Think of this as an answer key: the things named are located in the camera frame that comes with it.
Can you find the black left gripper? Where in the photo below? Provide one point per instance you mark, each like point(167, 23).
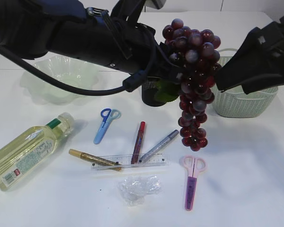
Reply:
point(162, 68)

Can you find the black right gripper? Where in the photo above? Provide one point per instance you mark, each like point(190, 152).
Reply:
point(259, 62)

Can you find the purple grape bunch with leaf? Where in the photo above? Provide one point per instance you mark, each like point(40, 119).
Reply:
point(195, 52)

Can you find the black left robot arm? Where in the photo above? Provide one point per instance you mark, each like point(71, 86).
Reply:
point(114, 39)

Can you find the black mesh pen cup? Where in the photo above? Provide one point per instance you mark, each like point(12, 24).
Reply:
point(149, 91)

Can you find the pale green woven basket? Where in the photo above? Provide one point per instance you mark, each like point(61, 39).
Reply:
point(234, 103)

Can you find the translucent green wavy plate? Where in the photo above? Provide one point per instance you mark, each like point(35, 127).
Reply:
point(70, 71)

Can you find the clear plastic ruler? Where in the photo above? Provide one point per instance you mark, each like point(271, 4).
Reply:
point(124, 161)

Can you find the crumpled clear plastic sheet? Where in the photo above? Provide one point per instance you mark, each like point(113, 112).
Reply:
point(134, 189)

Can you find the red glitter marker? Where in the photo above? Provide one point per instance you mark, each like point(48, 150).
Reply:
point(138, 143)

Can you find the blue scissors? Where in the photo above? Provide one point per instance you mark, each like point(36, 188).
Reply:
point(108, 115)

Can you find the silver glitter marker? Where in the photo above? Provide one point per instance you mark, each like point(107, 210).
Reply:
point(158, 147)

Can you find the pink purple scissors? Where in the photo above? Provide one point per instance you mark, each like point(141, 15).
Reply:
point(194, 166)

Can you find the gold glitter marker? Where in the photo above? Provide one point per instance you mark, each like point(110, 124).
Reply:
point(94, 159)

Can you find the yellow oil bottle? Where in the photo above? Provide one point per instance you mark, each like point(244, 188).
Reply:
point(31, 147)

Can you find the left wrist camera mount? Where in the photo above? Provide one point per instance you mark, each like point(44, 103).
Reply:
point(142, 9)

